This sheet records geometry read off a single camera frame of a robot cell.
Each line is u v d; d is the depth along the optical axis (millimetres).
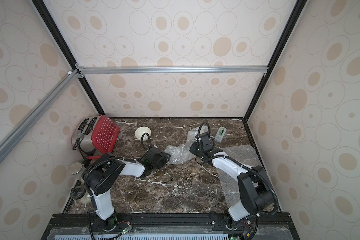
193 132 1027
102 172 515
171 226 730
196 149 814
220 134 1060
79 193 729
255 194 440
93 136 877
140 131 1060
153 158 761
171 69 877
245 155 998
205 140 685
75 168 774
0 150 522
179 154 904
